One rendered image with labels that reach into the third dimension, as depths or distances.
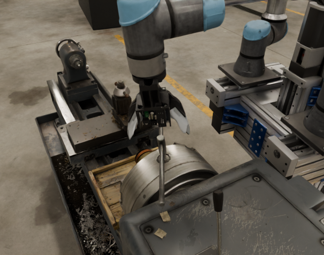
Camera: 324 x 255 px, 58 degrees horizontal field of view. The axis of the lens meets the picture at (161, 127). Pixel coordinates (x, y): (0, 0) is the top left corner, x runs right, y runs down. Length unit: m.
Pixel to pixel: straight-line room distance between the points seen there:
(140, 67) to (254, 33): 0.92
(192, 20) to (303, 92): 0.90
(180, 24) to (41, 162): 2.40
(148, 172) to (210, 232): 0.26
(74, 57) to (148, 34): 1.31
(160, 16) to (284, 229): 0.52
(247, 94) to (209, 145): 1.36
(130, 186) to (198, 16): 0.52
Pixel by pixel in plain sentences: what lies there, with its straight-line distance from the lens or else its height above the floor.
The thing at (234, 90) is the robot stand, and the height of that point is 1.10.
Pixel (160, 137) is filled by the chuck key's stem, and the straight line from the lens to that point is 0.80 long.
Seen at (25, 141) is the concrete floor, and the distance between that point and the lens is 3.12.
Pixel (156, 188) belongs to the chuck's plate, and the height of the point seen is 1.21.
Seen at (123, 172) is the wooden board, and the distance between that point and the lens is 1.32.
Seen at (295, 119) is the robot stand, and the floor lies 1.16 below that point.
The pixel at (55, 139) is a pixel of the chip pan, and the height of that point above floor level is 0.54.
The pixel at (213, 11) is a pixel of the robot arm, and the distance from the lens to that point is 0.57.
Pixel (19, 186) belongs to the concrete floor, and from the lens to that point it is 2.69.
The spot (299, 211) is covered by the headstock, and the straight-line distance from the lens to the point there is 0.78.
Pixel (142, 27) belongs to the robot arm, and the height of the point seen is 1.66.
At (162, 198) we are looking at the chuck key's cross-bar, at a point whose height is 1.34.
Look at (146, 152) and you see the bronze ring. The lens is 1.06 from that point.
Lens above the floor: 1.83
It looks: 38 degrees down
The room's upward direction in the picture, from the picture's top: straight up
